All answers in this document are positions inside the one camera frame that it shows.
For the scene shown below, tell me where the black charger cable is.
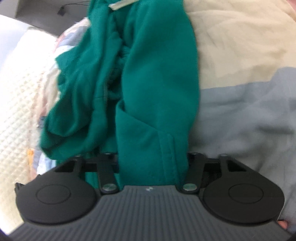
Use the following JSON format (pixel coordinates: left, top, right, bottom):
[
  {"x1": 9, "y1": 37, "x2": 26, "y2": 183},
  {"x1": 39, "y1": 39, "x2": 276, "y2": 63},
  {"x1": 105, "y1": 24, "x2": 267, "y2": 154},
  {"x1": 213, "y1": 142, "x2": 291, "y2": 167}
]
[{"x1": 62, "y1": 2, "x2": 91, "y2": 9}]

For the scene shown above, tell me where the patchwork quilt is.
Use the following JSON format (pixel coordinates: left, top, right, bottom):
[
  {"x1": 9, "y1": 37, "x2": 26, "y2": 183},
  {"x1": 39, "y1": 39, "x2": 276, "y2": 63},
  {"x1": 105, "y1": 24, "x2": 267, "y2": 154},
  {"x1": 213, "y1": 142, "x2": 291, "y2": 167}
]
[{"x1": 30, "y1": 0, "x2": 296, "y2": 229}]

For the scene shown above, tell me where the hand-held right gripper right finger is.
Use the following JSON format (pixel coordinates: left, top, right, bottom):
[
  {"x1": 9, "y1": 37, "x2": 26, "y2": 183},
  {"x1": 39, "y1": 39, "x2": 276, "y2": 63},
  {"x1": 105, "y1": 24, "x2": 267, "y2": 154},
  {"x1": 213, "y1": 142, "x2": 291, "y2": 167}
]
[{"x1": 180, "y1": 153, "x2": 248, "y2": 194}]

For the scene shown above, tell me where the cream quilted headboard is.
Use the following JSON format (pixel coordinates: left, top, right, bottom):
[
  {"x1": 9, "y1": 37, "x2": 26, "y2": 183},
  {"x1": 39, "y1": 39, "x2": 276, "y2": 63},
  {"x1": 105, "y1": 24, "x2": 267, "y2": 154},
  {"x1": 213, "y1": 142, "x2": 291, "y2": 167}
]
[{"x1": 0, "y1": 30, "x2": 59, "y2": 234}]

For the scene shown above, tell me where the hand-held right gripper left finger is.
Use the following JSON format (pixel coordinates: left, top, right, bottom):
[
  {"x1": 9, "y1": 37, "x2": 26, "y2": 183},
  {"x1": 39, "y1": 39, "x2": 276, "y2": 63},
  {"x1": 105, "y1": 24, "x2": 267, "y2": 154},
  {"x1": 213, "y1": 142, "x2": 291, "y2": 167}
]
[{"x1": 55, "y1": 153, "x2": 119, "y2": 194}]

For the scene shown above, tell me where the green sweatshirt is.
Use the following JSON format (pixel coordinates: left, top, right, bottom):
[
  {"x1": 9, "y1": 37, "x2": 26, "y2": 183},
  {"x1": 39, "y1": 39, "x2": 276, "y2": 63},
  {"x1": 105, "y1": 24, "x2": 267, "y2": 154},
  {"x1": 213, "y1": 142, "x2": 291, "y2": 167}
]
[{"x1": 40, "y1": 0, "x2": 200, "y2": 187}]

